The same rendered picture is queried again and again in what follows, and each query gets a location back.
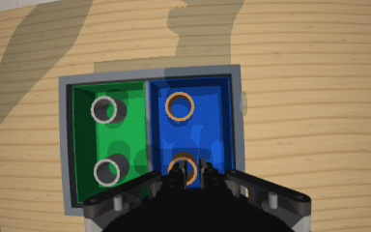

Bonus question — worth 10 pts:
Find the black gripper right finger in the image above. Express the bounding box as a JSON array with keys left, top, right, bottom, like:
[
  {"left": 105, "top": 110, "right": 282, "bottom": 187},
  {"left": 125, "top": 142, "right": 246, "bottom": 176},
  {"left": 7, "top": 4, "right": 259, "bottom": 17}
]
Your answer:
[{"left": 199, "top": 159, "right": 311, "bottom": 232}]

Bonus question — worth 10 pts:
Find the grey metal bushing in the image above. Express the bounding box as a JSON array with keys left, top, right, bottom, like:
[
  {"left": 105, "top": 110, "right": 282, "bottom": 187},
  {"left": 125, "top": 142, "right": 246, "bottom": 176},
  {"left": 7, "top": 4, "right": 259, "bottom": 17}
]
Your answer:
[
  {"left": 94, "top": 154, "right": 129, "bottom": 187},
  {"left": 91, "top": 96, "right": 128, "bottom": 124}
]

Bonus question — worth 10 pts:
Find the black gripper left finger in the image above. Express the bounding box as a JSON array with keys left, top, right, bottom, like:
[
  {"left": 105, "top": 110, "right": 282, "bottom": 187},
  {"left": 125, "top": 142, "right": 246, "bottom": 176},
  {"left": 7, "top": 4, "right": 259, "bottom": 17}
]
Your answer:
[{"left": 83, "top": 160, "right": 187, "bottom": 232}]

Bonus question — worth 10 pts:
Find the bronze bushing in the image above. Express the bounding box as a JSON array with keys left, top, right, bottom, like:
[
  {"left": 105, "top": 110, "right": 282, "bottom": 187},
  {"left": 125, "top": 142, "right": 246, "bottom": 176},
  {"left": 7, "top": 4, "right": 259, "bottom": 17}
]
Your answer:
[
  {"left": 165, "top": 92, "right": 194, "bottom": 121},
  {"left": 168, "top": 152, "right": 197, "bottom": 185}
]

